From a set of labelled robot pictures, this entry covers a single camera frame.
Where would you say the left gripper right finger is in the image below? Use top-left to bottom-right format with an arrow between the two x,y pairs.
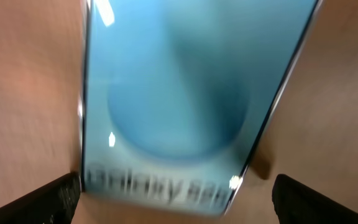
272,174 -> 358,224

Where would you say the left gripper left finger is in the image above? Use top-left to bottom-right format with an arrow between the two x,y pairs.
0,172 -> 81,224

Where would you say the blue-screen Galaxy smartphone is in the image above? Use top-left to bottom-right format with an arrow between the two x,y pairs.
78,0 -> 321,217

